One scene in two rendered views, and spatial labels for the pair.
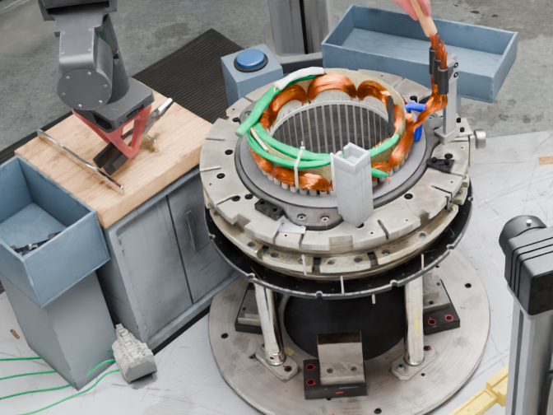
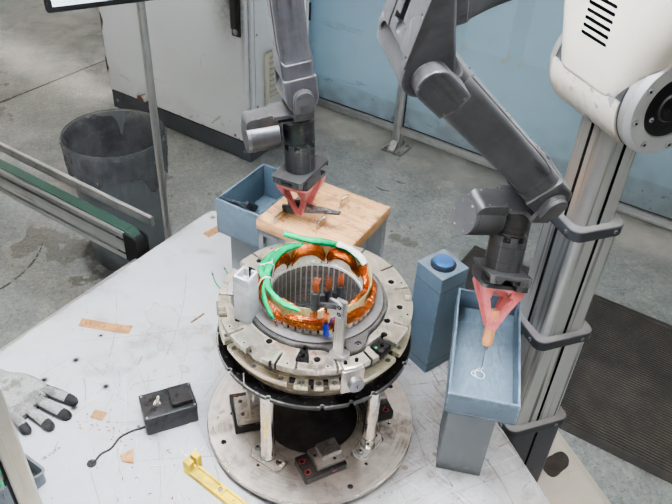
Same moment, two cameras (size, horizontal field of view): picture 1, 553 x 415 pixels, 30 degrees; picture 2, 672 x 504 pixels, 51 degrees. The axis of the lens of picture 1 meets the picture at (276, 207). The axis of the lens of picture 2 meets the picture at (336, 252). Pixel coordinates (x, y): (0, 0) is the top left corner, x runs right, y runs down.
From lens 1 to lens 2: 1.09 m
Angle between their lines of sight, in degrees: 50
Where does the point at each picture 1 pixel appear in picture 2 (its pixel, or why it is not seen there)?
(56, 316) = (234, 249)
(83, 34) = (265, 113)
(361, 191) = (239, 299)
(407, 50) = (495, 350)
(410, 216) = (247, 343)
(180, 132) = (338, 236)
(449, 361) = (271, 480)
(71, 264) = (238, 227)
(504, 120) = not seen: outside the picture
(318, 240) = (221, 302)
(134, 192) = (277, 227)
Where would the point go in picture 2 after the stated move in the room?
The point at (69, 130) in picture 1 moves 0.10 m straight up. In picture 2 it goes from (330, 192) to (333, 150)
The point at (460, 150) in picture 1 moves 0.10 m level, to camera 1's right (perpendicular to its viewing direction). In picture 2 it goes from (324, 365) to (349, 417)
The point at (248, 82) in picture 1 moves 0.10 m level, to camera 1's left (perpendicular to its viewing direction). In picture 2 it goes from (423, 268) to (401, 238)
